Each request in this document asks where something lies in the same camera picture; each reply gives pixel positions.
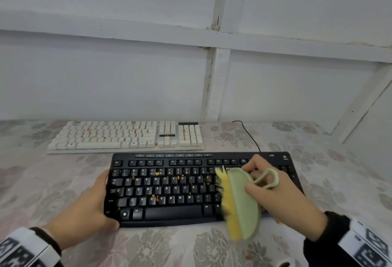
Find white marker right wristband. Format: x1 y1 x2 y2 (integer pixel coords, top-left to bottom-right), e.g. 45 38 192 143
338 218 392 267

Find white marker wristband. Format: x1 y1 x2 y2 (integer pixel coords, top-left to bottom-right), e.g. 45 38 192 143
338 218 392 267
0 227 62 267

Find white keyboard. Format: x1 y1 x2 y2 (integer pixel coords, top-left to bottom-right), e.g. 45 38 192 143
46 120 205 155

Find person's right forearm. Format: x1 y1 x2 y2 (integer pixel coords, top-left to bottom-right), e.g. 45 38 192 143
303 211 392 267

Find black keyboard cable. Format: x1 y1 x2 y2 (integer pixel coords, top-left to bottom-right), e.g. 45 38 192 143
232 120 261 153

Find black keyboard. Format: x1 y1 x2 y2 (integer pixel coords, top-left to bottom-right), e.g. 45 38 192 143
103 152 305 228

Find person's left forearm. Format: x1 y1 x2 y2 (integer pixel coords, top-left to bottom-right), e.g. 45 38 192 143
30 226 64 267

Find green brush yellow bristles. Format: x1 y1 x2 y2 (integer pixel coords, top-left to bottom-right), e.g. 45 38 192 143
214 165 279 241

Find white wooden frame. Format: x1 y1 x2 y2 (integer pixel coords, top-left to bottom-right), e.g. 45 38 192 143
0 0 392 145

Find person's right hand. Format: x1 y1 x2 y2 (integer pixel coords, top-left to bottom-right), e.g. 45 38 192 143
243 154 328 242

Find white marker left wristband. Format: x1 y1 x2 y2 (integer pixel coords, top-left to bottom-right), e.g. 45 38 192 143
0 227 62 267

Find floral tablecloth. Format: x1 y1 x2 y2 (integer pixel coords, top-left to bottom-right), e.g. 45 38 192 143
0 119 392 267

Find person's left hand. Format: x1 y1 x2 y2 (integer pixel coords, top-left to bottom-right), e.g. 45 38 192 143
42 169 120 251

